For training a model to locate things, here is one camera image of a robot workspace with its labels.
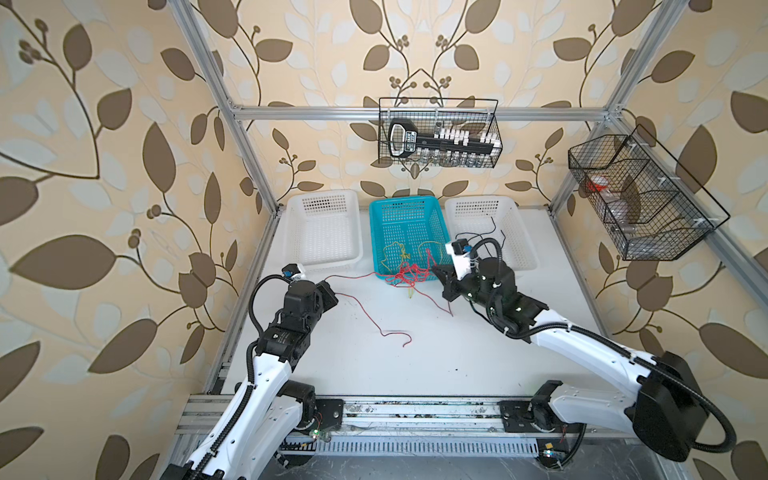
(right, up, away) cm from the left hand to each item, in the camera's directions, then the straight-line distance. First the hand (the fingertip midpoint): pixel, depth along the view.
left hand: (330, 281), depth 79 cm
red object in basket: (+73, +26, +3) cm, 78 cm away
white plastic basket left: (-11, +15, +36) cm, 40 cm away
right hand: (+28, +3, -2) cm, 28 cm away
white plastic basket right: (+50, +19, +36) cm, 65 cm away
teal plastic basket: (+22, +13, +33) cm, 42 cm away
